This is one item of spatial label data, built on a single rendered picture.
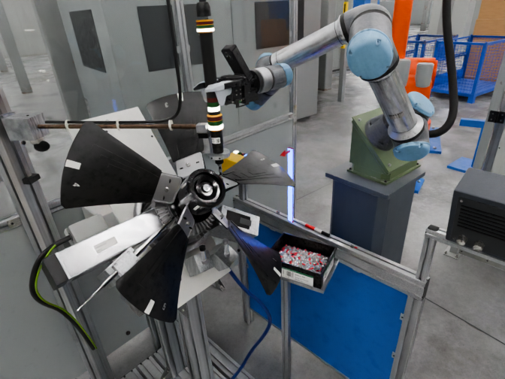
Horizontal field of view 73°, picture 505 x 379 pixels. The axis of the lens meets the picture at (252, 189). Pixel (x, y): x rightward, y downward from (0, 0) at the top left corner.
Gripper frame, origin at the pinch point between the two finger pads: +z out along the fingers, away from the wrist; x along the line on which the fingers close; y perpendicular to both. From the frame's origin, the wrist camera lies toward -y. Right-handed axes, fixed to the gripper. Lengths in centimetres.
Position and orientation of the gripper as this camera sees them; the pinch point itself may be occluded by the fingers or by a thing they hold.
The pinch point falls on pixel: (202, 86)
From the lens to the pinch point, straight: 95.8
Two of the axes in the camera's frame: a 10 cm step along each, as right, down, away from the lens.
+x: -7.2, -3.0, 6.3
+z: -6.9, 3.7, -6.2
